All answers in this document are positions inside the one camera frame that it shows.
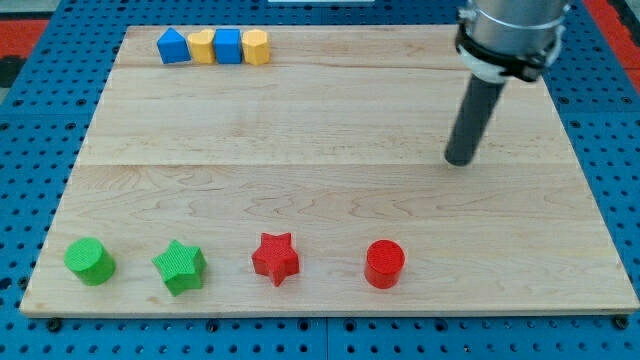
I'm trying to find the red star block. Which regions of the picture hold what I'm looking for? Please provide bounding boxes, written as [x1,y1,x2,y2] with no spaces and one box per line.
[251,232,300,287]

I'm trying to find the wooden board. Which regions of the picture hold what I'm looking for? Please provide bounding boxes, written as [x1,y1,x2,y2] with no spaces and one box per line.
[20,26,639,318]

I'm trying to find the yellow heart block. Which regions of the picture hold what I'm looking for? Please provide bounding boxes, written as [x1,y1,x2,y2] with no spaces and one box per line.
[187,29,216,64]

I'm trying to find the yellow hexagon block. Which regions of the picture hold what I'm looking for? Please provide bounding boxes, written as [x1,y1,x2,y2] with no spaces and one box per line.
[242,29,270,65]

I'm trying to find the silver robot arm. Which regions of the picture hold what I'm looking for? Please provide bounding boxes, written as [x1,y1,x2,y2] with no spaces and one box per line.
[455,0,570,84]

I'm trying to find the green star block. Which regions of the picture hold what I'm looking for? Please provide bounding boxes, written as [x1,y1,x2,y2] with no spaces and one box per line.
[152,240,207,297]

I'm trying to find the green cylinder block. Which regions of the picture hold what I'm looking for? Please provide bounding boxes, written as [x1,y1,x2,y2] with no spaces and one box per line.
[64,237,116,286]

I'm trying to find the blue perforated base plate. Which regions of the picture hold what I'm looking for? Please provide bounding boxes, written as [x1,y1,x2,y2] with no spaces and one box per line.
[1,1,639,359]

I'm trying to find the blue cube block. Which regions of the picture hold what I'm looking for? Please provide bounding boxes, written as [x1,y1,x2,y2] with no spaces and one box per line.
[213,29,242,64]

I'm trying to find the blue pentagon block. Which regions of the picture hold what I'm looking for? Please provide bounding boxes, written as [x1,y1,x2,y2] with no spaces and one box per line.
[156,27,191,64]

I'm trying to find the red cylinder block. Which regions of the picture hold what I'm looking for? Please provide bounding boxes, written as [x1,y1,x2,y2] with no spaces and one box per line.
[364,239,405,289]

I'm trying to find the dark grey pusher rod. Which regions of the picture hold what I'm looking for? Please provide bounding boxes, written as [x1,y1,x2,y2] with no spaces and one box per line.
[444,75,505,166]

